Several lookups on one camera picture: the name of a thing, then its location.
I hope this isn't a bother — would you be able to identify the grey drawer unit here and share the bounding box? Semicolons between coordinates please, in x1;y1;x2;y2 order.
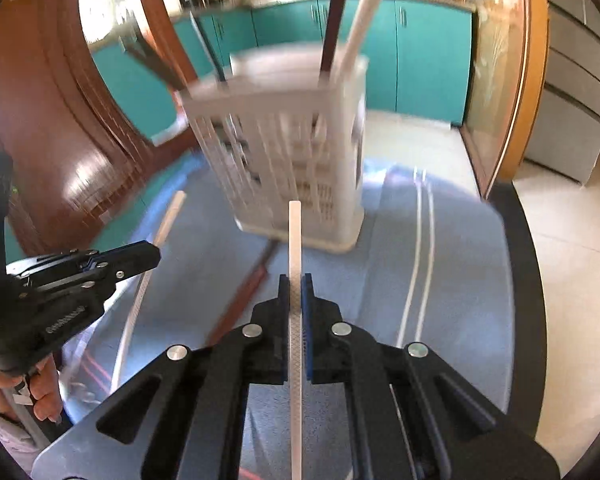
522;0;600;186

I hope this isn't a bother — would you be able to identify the teal kitchen cabinet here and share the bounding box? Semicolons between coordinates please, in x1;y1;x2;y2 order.
87;0;476;146

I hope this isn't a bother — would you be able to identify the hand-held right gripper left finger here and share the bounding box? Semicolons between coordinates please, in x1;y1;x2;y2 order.
96;274;292;480

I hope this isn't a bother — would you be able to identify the blue cloth with white stripes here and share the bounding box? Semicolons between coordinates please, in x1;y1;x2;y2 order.
55;152;516;480

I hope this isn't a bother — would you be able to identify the white plastic utensil basket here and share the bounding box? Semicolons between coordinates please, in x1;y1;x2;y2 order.
180;45;371;253

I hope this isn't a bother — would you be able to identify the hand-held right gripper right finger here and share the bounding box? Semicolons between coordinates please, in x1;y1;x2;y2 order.
301;273;497;480

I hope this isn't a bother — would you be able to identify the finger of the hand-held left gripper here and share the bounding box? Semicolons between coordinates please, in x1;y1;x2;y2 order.
24;240;162;307
6;248;102;282

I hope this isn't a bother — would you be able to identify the wood-framed glass cabinet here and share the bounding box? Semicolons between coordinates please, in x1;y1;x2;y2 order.
450;0;551;201

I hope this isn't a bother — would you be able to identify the person's left hand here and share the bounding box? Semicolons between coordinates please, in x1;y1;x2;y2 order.
0;350;65;428

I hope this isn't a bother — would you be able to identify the carved wooden chair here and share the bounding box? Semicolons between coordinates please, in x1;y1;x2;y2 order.
0;0;216;256

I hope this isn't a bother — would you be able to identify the red-brown chopstick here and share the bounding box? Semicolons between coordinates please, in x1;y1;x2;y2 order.
207;240;281;346

